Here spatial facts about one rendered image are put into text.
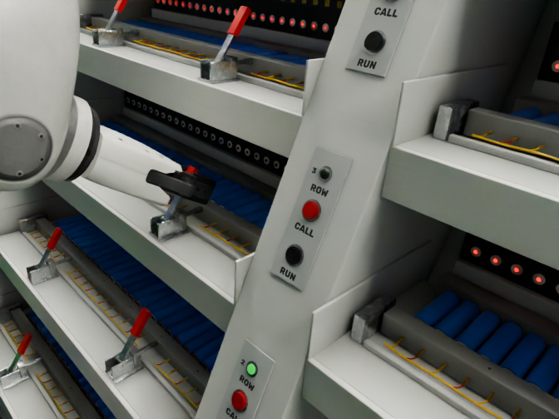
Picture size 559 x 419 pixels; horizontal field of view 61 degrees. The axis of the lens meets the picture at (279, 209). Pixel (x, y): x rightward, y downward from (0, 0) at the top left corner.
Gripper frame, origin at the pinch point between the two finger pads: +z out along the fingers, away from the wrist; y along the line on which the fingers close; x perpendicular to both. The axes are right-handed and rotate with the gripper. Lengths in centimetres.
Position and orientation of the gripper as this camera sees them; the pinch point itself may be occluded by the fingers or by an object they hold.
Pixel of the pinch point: (190, 184)
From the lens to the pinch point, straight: 58.7
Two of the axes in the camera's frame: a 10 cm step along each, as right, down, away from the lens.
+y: 7.0, 3.6, -6.2
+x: 4.2, -9.1, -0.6
